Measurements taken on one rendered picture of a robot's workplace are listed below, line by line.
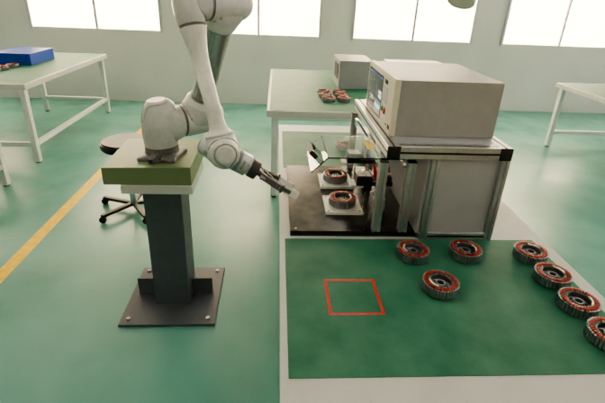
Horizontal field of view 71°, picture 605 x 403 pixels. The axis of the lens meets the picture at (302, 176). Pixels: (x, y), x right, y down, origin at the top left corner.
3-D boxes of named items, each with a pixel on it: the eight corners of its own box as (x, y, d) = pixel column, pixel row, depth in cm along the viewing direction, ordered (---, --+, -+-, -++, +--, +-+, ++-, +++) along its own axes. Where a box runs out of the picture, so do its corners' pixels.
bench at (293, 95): (266, 199, 348) (266, 110, 317) (270, 130, 516) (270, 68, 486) (397, 201, 355) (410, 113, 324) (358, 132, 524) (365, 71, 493)
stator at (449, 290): (439, 274, 138) (442, 264, 137) (465, 295, 129) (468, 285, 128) (412, 282, 134) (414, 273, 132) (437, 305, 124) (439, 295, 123)
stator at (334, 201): (329, 210, 169) (330, 201, 168) (327, 197, 180) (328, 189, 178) (357, 210, 170) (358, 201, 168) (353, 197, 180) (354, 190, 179)
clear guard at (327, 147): (311, 173, 146) (311, 156, 144) (306, 148, 168) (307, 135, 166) (402, 174, 149) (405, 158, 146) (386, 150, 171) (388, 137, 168)
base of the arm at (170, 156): (131, 165, 191) (130, 153, 188) (153, 147, 211) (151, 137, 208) (170, 167, 189) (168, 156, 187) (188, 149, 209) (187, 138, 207)
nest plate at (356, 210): (325, 214, 168) (326, 211, 167) (321, 198, 182) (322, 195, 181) (363, 215, 169) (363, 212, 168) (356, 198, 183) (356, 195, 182)
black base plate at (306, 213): (290, 236, 157) (290, 230, 156) (286, 169, 215) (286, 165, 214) (414, 237, 160) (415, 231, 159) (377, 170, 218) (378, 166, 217)
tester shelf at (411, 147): (386, 158, 144) (388, 146, 142) (354, 108, 206) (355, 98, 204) (510, 161, 147) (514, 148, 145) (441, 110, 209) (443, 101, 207)
